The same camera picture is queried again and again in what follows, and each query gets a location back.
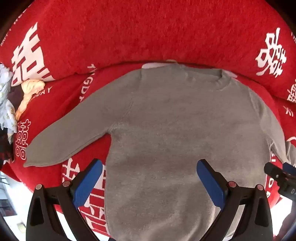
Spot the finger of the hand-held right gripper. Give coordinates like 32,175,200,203
282,162,296,176
264,162,283,179

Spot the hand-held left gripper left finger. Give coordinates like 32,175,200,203
26,159,103,241

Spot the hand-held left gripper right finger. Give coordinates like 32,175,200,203
196,159,273,241

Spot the grey knit sweater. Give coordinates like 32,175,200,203
23,64,296,241

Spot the person's right forearm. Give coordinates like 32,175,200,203
274,207,296,241

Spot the red printed blanket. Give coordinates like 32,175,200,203
0,62,296,241

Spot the black and red cloth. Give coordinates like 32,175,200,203
0,127,15,171

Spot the white floral cloth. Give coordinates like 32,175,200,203
0,64,18,133

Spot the dark maroon cloth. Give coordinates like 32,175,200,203
9,85,25,109

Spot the red printed bolster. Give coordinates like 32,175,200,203
0,0,296,103

